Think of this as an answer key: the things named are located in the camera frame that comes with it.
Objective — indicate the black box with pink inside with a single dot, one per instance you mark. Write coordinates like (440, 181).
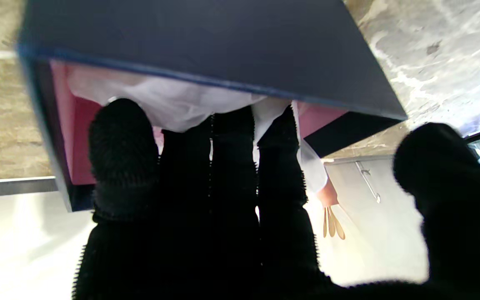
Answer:
(206, 37)

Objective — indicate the printed kitchen scene backdrop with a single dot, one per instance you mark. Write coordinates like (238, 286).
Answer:
(369, 233)

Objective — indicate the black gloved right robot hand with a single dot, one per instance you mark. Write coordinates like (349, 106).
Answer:
(206, 216)

